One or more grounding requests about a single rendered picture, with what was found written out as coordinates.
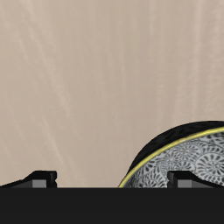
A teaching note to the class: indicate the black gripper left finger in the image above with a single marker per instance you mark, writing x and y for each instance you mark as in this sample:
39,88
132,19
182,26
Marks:
40,178

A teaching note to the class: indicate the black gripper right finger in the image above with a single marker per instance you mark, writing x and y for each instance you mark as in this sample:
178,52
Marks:
182,177

